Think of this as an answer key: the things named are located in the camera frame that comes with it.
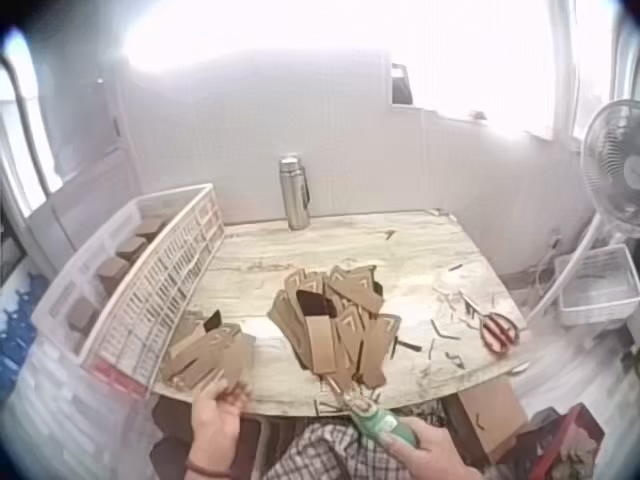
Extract scattered cardboard strip scraps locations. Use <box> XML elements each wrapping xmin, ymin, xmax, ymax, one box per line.
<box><xmin>382</xmin><ymin>227</ymin><xmax>501</xmax><ymax>372</ymax></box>

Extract white standing fan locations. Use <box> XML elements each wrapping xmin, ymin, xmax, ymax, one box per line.
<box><xmin>524</xmin><ymin>98</ymin><xmax>640</xmax><ymax>324</ymax></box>

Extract dark red bead bracelet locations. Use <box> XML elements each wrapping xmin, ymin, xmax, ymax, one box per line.
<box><xmin>183</xmin><ymin>459</ymin><xmax>233</xmax><ymax>480</ymax></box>

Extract red box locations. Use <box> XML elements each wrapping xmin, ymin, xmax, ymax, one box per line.
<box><xmin>519</xmin><ymin>403</ymin><xmax>607</xmax><ymax>480</ymax></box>

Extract red handled scissors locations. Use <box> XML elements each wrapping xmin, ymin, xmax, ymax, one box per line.
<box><xmin>460</xmin><ymin>294</ymin><xmax>521</xmax><ymax>355</ymax></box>

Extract white plastic basket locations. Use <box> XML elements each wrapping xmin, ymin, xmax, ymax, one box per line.
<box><xmin>553</xmin><ymin>244</ymin><xmax>640</xmax><ymax>329</ymax></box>

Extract person's right hand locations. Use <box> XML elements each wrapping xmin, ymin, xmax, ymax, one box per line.
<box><xmin>388</xmin><ymin>423</ymin><xmax>482</xmax><ymax>480</ymax></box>

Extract heap of brown cardboard cutouts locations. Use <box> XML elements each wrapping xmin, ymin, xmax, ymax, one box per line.
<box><xmin>267</xmin><ymin>263</ymin><xmax>402</xmax><ymax>391</ymax></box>

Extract stainless steel thermos flask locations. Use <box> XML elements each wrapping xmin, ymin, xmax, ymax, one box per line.
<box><xmin>278</xmin><ymin>154</ymin><xmax>312</xmax><ymax>232</ymax></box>

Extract white cables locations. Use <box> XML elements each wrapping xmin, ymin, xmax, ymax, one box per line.
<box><xmin>528</xmin><ymin>238</ymin><xmax>564</xmax><ymax>294</ymax></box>

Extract brown cardboard box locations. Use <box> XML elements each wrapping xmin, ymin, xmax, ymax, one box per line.
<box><xmin>457</xmin><ymin>375</ymin><xmax>532</xmax><ymax>462</ymax></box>

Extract cut brown cardboard piece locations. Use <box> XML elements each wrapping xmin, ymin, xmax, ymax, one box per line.
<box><xmin>197</xmin><ymin>335</ymin><xmax>257</xmax><ymax>396</ymax></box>

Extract heap of blue items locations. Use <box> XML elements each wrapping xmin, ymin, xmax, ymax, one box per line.
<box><xmin>0</xmin><ymin>272</ymin><xmax>44</xmax><ymax>399</ymax></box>

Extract white plastic slatted crate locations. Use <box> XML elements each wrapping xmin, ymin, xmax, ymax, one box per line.
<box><xmin>30</xmin><ymin>183</ymin><xmax>226</xmax><ymax>401</ymax></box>

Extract person's left hand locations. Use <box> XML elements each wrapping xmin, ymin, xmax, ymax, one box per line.
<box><xmin>187</xmin><ymin>382</ymin><xmax>254</xmax><ymax>465</ymax></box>

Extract stack of flat cardboard cutouts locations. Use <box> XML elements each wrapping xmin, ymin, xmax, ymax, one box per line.
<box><xmin>162</xmin><ymin>309</ymin><xmax>257</xmax><ymax>397</ymax></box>

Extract green hot glue gun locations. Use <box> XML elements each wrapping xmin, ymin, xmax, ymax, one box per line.
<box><xmin>324</xmin><ymin>384</ymin><xmax>420</xmax><ymax>452</ymax></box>

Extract dark object on sill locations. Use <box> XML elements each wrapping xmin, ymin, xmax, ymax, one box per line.
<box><xmin>390</xmin><ymin>62</ymin><xmax>415</xmax><ymax>107</ymax></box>

